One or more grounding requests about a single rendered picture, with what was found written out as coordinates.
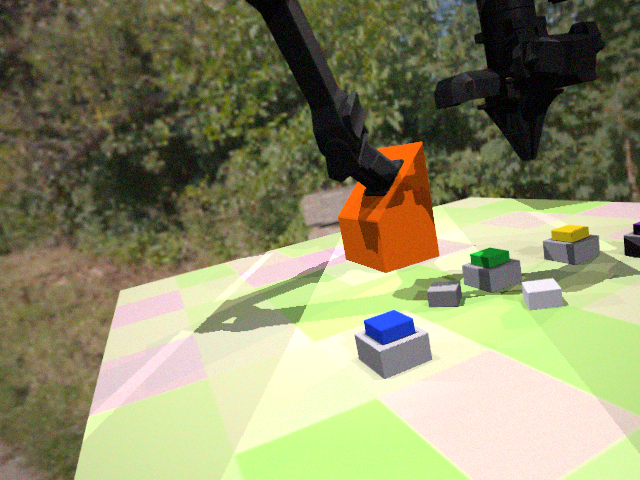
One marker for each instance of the green button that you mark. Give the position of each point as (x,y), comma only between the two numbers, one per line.
(491,270)

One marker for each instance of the blue button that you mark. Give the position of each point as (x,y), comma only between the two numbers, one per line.
(391,344)

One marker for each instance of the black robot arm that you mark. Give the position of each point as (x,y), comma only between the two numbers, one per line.
(338,119)

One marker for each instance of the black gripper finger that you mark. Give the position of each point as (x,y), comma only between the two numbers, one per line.
(537,112)
(511,117)

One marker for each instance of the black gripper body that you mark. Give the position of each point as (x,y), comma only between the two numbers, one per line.
(497,32)

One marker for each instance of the yellow button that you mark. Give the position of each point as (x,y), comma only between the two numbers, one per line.
(571,245)

